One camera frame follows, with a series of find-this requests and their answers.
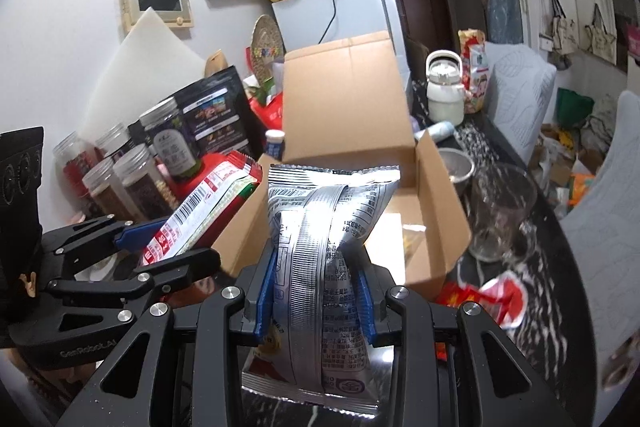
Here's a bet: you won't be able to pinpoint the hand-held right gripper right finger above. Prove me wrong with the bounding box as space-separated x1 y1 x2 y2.
355 257 571 427

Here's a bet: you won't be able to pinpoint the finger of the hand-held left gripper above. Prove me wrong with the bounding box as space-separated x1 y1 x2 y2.
42 214 173 278
42 247 222 308

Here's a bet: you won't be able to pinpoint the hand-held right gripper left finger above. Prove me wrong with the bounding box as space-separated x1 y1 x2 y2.
57 249 281 427

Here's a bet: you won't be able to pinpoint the long red white snack packet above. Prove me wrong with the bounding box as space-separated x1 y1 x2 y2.
137 152 263 268

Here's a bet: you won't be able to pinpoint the silver snack packet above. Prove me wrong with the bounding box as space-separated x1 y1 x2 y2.
241 164 401 418

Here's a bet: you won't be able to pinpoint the brown cardboard box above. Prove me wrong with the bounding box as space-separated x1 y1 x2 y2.
212 31 473 303

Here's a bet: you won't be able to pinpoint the clear jar brown contents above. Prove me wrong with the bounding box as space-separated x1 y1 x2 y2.
82 157 131 223
112 144 176 212

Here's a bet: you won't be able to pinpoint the clear jar red contents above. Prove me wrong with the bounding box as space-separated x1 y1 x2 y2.
54 132 100 212

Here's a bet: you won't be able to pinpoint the clear jar dark contents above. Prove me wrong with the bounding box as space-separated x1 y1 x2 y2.
95 123 133 158

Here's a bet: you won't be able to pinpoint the dark label jar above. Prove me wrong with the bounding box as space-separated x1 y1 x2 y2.
140 98 198 178

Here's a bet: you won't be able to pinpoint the black printed pouch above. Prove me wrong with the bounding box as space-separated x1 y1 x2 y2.
165 66 251 158

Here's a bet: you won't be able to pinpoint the small white blue bottle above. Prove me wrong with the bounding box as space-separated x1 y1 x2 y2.
264 129 286 158

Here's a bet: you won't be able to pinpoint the clear glass mug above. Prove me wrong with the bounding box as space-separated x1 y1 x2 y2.
467 164 538 263

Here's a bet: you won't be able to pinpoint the steel bowl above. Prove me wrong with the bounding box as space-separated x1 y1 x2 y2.
437 148 475 182

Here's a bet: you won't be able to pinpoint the white foam board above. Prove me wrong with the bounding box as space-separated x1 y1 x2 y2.
80 7 206 142

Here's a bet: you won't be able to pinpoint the red plastic bag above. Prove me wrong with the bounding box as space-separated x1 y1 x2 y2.
245 92 283 142

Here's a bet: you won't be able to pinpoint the white thermos kettle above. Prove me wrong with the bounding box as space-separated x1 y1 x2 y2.
425 51 466 126

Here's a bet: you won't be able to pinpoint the round woven trivet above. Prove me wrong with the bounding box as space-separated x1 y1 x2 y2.
250 14 285 80

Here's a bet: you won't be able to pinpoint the chair with white leaf cover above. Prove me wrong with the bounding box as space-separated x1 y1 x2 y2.
485 41 557 162
560 89 640 358

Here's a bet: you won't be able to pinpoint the red white snack bag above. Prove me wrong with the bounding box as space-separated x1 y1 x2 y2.
459 29 488 114

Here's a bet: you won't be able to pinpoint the white fridge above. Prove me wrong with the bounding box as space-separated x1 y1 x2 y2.
271 0 408 72

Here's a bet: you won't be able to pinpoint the green bag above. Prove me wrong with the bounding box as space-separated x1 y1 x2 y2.
556 88 596 128

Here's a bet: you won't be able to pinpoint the hanging canvas tote bags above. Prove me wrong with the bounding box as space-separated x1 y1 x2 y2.
542 0 618 62

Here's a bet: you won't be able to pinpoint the wall intercom panel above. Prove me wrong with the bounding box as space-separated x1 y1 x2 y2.
119 0 193 32

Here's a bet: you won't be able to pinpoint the black kettle cord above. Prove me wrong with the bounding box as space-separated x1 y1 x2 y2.
319 0 342 44

